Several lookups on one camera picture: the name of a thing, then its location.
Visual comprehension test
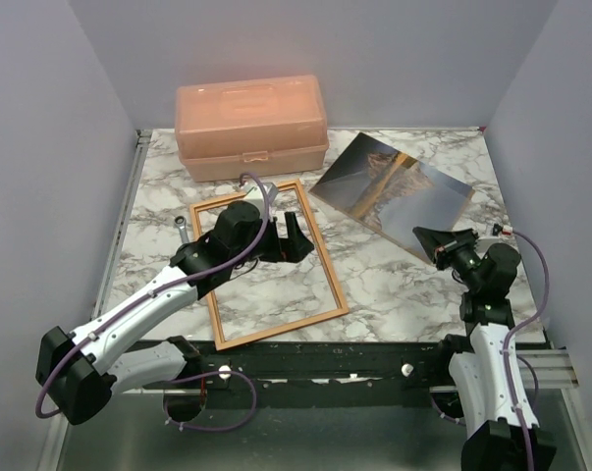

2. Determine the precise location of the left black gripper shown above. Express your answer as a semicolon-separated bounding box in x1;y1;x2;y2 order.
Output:
232;212;314;268

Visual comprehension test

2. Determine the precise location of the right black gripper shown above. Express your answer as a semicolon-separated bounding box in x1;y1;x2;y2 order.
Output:
413;228;484;291

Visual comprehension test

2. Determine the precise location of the landscape photo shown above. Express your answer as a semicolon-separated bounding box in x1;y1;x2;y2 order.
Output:
310;132;474;261

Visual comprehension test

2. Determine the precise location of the orange wooden picture frame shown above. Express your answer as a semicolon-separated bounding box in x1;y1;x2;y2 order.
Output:
206;179;349;350

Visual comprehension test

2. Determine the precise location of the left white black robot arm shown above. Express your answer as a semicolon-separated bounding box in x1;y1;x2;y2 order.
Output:
35;201;314;425

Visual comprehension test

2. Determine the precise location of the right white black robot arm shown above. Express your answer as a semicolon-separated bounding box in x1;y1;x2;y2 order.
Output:
413;227;557;470

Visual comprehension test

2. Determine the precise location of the silver combination wrench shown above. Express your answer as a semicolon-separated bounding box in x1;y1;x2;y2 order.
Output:
174;216;189;244

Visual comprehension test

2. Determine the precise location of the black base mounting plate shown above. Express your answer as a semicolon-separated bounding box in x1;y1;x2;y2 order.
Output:
79;338;493;408

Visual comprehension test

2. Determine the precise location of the translucent orange plastic toolbox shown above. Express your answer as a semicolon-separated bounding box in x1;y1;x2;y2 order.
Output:
175;75;329;183

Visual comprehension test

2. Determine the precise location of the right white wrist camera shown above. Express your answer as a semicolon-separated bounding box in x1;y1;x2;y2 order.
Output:
475;223;513;253

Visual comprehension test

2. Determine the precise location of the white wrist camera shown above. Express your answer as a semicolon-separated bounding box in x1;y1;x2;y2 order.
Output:
475;223;513;253
241;182;279;212

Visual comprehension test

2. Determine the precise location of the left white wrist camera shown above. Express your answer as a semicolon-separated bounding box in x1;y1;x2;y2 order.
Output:
241;182;279;212

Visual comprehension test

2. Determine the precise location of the aluminium extrusion rail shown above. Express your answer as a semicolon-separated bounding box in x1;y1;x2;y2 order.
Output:
59;347;579;393

